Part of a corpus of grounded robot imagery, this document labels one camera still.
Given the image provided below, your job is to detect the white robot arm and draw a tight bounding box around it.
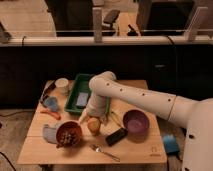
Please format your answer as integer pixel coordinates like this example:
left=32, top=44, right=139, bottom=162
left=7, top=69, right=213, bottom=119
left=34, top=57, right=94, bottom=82
left=79, top=71, right=213, bottom=171

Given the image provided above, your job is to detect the blue object on floor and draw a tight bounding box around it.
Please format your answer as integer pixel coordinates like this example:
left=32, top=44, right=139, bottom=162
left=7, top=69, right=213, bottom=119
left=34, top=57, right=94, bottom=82
left=163, top=135, right=180, bottom=154

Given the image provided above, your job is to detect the white cup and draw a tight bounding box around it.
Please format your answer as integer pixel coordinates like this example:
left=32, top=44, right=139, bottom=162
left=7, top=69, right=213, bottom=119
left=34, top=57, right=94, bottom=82
left=55, top=78, right=69, bottom=94

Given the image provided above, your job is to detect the brown bowl with contents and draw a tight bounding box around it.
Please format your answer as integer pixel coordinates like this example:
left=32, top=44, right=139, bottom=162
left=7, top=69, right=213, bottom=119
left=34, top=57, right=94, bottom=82
left=56, top=121, right=82, bottom=148

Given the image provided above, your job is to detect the black rectangular remote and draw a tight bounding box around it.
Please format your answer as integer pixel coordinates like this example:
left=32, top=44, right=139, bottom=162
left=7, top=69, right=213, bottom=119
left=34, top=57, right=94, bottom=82
left=105, top=128, right=128, bottom=146

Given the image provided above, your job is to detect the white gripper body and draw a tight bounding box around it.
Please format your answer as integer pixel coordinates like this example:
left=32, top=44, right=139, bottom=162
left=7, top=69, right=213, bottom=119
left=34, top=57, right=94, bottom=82
left=78, top=94, right=109, bottom=124

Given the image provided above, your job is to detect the purple bowl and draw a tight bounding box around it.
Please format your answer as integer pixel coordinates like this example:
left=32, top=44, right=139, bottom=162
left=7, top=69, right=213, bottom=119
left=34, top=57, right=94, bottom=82
left=123, top=110, right=150, bottom=135

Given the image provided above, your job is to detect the silver fork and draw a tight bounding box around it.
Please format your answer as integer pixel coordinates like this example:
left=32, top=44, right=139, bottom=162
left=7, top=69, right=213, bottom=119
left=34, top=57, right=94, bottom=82
left=90, top=144, right=120, bottom=162

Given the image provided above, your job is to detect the black handled utensil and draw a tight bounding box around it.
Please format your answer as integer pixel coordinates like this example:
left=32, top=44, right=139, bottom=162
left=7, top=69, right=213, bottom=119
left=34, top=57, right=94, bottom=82
left=39, top=81, right=56, bottom=103

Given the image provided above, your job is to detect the blue sponge in tray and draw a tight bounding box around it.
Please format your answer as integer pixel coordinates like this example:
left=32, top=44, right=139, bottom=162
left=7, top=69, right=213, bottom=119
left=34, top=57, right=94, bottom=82
left=76, top=92, right=89, bottom=108

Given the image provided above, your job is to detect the small metal cup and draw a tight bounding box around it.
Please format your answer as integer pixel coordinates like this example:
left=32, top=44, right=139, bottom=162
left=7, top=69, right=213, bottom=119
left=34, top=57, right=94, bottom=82
left=90, top=130, right=100, bottom=136

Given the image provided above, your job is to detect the orange apple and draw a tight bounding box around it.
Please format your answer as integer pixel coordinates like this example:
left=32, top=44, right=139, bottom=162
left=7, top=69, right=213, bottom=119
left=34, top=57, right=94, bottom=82
left=87, top=118, right=101, bottom=130

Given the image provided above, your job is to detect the green plastic tray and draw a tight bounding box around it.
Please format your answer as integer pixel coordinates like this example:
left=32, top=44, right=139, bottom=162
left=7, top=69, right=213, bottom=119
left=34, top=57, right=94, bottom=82
left=64, top=73, right=112, bottom=116

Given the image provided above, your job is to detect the blue small cup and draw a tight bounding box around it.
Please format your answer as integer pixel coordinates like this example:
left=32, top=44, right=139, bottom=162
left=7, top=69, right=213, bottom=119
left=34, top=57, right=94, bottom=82
left=44, top=97, right=59, bottom=112

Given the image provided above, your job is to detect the orange handled tool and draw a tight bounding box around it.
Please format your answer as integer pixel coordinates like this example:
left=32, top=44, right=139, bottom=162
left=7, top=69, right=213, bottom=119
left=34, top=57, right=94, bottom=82
left=40, top=109, right=61, bottom=120

